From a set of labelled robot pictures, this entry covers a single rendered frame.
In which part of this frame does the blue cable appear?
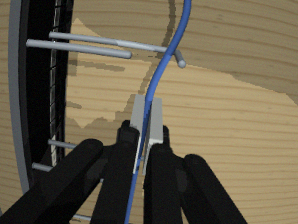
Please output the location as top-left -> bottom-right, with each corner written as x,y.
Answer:
124,0 -> 191,224

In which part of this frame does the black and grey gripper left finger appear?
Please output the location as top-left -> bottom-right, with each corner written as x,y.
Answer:
0,94 -> 146,224

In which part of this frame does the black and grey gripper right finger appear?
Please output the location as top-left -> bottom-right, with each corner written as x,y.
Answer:
142,97 -> 248,224

